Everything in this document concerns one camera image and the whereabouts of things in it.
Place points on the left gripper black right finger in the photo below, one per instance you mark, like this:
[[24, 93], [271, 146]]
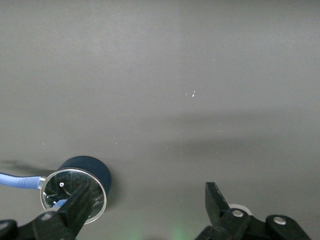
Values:
[[215, 200]]

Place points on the glass saucepan lid blue knob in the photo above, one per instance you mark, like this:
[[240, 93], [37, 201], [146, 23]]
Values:
[[65, 180]]

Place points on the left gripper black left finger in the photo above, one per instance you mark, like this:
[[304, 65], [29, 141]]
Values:
[[72, 212]]

